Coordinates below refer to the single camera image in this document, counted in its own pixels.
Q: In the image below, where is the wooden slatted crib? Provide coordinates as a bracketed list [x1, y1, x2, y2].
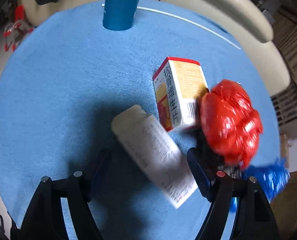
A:
[271, 80, 297, 139]

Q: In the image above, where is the black plastic bag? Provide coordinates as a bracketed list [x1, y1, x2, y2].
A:
[196, 129, 241, 179]

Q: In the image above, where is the beige leather sofa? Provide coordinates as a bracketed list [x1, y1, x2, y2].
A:
[20, 0, 290, 96]

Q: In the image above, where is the cardboard box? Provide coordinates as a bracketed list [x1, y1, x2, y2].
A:
[280, 134, 289, 168]

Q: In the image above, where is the blue round table cloth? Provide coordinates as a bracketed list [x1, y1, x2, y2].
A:
[0, 0, 280, 239]

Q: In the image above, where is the blue plastic bag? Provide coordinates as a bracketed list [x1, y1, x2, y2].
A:
[231, 158, 290, 203]

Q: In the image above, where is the white orange medicine box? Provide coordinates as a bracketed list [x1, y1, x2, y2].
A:
[152, 57, 209, 132]

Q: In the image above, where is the long white medicine box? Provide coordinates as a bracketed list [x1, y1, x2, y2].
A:
[111, 105, 197, 209]

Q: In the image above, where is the blue thermos bottle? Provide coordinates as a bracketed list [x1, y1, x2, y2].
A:
[102, 0, 139, 31]

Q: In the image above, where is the red plastic stool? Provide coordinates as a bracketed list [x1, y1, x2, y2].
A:
[3, 5, 33, 52]

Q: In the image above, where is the brown curtain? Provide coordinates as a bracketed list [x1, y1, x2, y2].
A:
[272, 7, 297, 79]

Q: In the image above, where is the red plastic bag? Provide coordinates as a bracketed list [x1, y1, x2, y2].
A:
[200, 79, 263, 170]

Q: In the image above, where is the white drinking straw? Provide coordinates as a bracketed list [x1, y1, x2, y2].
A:
[101, 3, 242, 51]

